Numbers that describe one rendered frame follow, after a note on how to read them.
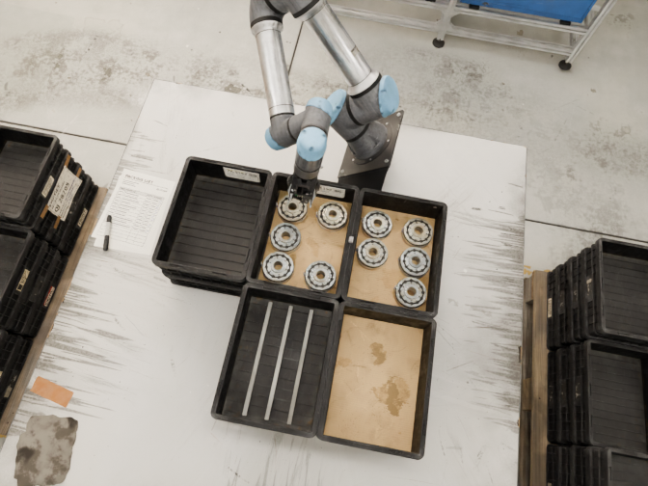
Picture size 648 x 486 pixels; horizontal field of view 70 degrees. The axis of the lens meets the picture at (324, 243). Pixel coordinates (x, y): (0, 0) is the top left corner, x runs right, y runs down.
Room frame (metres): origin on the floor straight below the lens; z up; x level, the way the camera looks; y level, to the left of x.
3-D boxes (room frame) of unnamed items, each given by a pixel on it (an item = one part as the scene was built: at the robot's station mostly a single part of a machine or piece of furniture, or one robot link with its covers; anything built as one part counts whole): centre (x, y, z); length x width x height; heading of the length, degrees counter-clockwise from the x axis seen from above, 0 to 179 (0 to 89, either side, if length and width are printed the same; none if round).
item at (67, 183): (0.87, 1.18, 0.41); 0.31 x 0.02 x 0.16; 175
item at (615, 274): (0.65, -1.25, 0.37); 0.40 x 0.30 x 0.45; 175
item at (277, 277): (0.49, 0.14, 0.86); 0.10 x 0.10 x 0.01
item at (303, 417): (0.19, 0.10, 0.87); 0.40 x 0.30 x 0.11; 176
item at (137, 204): (0.69, 0.72, 0.70); 0.33 x 0.23 x 0.01; 175
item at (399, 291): (0.45, -0.30, 0.86); 0.10 x 0.10 x 0.01
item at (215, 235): (0.61, 0.36, 0.87); 0.40 x 0.30 x 0.11; 176
